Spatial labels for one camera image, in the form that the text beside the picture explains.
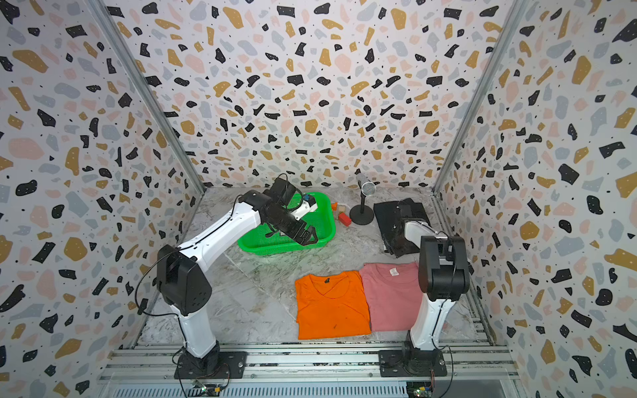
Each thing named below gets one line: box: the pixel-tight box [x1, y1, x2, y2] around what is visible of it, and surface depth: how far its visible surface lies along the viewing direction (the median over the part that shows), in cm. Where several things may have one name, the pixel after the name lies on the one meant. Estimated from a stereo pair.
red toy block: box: [338, 212, 352, 227], surface depth 112 cm
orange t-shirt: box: [295, 271, 372, 340], surface depth 86 cm
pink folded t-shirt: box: [359, 262, 424, 333], surface depth 90 cm
